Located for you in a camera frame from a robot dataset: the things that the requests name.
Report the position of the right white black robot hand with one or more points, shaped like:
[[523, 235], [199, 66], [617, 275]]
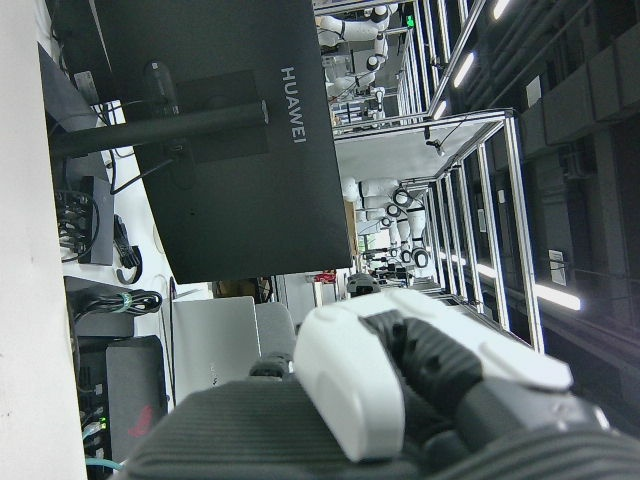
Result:
[[350, 380]]

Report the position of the grey office chair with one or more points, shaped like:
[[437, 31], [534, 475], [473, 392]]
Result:
[[275, 330]]

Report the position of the silver laptop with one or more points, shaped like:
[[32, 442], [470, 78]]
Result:
[[215, 340]]

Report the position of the white humanoid robot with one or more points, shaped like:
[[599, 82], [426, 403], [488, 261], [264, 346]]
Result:
[[357, 30], [385, 200]]

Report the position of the black mini computer red logo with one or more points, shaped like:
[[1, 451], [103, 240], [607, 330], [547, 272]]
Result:
[[132, 380]]

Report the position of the black Huawei monitor with stand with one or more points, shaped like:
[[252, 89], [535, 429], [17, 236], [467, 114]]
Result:
[[235, 165]]

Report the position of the ceiling strip light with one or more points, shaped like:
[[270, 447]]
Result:
[[464, 69]]

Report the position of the small black box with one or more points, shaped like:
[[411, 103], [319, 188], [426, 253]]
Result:
[[80, 30]]

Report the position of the aluminium frame cage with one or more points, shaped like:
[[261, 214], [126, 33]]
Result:
[[515, 200]]

